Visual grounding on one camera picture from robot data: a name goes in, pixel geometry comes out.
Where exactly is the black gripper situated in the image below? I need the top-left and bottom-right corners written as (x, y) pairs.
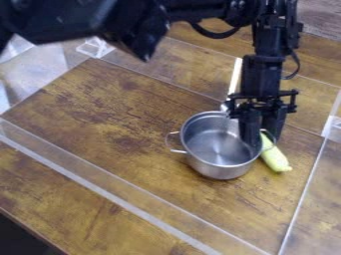
top-left (227, 55), bottom-right (299, 147)

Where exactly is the green spoon handle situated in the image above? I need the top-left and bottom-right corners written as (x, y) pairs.
top-left (261, 134), bottom-right (292, 172)

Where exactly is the stainless steel pot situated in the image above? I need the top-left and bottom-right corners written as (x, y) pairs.
top-left (168, 111), bottom-right (277, 180)

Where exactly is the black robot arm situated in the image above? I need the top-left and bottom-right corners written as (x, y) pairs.
top-left (0, 0), bottom-right (304, 143)

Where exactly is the clear acrylic triangle stand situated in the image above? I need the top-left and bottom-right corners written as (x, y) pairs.
top-left (77, 37), bottom-right (117, 59)

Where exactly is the clear acrylic front barrier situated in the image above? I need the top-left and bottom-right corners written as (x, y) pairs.
top-left (0, 118), bottom-right (271, 255)

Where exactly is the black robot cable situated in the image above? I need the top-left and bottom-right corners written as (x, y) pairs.
top-left (188, 21), bottom-right (244, 40)

